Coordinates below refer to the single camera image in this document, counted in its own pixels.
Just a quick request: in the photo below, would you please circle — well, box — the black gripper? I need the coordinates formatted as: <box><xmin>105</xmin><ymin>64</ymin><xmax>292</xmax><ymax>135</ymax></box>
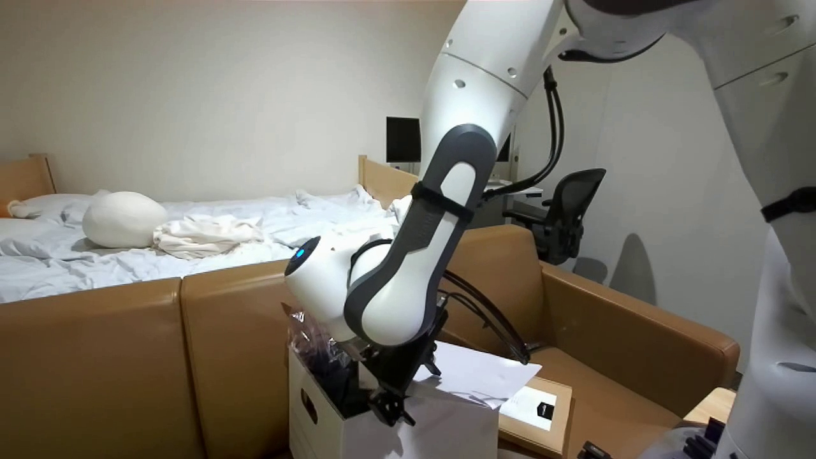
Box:
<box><xmin>360</xmin><ymin>326</ymin><xmax>445</xmax><ymax>430</ymax></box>

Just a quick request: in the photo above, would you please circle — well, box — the white paper bag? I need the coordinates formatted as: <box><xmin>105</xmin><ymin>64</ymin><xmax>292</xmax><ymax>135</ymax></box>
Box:
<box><xmin>411</xmin><ymin>340</ymin><xmax>542</xmax><ymax>412</ymax></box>

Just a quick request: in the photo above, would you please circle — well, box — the white cardboard box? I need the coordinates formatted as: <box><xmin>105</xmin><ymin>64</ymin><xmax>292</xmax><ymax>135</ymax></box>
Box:
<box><xmin>285</xmin><ymin>343</ymin><xmax>501</xmax><ymax>459</ymax></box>

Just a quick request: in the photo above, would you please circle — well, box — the clear plastic bag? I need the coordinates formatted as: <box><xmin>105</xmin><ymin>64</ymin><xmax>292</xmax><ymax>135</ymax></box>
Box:
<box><xmin>283</xmin><ymin>303</ymin><xmax>365</xmax><ymax>391</ymax></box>

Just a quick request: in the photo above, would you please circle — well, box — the tan leather sofa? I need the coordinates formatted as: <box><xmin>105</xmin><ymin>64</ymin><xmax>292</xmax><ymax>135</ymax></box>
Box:
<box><xmin>0</xmin><ymin>223</ymin><xmax>741</xmax><ymax>459</ymax></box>

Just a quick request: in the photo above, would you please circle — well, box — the brown package with white label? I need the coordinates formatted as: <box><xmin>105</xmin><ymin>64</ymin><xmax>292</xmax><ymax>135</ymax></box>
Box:
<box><xmin>494</xmin><ymin>381</ymin><xmax>577</xmax><ymax>459</ymax></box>

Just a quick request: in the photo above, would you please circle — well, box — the white folded towel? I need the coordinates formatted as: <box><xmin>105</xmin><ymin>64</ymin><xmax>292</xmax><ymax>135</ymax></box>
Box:
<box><xmin>384</xmin><ymin>192</ymin><xmax>419</xmax><ymax>233</ymax></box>

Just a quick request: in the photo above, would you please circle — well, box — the white desk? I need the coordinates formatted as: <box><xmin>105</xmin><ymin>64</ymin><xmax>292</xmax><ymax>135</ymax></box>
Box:
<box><xmin>494</xmin><ymin>181</ymin><xmax>546</xmax><ymax>231</ymax></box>

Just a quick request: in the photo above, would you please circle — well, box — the wooden bed with white sheets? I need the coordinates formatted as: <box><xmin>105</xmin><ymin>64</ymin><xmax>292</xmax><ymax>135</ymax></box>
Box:
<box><xmin>0</xmin><ymin>150</ymin><xmax>443</xmax><ymax>307</ymax></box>

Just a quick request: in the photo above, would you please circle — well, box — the crumpled white cloth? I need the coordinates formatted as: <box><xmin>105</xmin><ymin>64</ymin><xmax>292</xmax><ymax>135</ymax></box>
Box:
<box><xmin>151</xmin><ymin>213</ymin><xmax>264</xmax><ymax>264</ymax></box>

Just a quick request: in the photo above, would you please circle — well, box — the black office chair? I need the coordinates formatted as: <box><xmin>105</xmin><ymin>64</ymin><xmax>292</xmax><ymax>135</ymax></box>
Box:
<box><xmin>508</xmin><ymin>167</ymin><xmax>609</xmax><ymax>265</ymax></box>

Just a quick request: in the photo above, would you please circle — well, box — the black computer monitor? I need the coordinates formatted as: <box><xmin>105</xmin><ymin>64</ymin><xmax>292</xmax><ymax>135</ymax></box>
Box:
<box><xmin>382</xmin><ymin>116</ymin><xmax>426</xmax><ymax>167</ymax></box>

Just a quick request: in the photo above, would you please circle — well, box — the light wooden table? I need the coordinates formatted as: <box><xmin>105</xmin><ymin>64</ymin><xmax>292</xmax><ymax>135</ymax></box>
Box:
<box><xmin>680</xmin><ymin>385</ymin><xmax>740</xmax><ymax>430</ymax></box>

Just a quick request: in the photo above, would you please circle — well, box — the round white cushion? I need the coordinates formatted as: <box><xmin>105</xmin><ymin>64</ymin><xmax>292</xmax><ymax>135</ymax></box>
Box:
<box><xmin>82</xmin><ymin>190</ymin><xmax>171</xmax><ymax>251</ymax></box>

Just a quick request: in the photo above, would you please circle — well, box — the flat white pillow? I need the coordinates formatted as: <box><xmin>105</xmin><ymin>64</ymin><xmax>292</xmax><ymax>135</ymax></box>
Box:
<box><xmin>4</xmin><ymin>192</ymin><xmax>113</xmax><ymax>226</ymax></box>

